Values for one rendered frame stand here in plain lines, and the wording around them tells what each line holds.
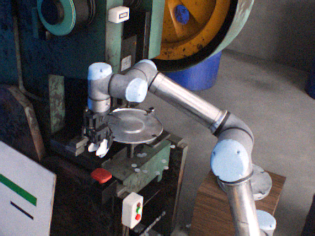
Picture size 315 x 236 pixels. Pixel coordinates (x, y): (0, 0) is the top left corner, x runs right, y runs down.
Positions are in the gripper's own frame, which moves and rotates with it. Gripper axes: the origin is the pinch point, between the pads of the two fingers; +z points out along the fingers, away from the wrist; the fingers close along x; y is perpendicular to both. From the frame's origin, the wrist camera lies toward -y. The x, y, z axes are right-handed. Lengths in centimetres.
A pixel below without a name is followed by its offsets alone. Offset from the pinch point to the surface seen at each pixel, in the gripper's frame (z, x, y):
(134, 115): 7.0, -15.2, -41.0
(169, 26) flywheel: -28, -18, -69
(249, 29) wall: 56, -86, -361
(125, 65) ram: -20.4, -15.2, -32.4
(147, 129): 7.1, -3.3, -35.1
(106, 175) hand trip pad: 9.2, 2.2, 0.0
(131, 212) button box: 26.3, 11.6, -5.3
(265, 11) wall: 32, -72, -361
